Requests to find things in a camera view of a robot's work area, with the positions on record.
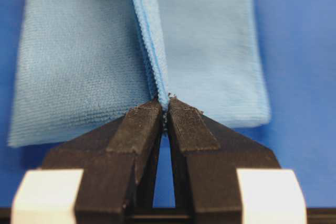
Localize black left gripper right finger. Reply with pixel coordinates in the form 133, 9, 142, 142
167, 98, 280, 223

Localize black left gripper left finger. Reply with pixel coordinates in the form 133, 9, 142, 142
41, 100, 162, 223

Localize light blue towel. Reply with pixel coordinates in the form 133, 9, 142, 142
8, 0, 270, 147

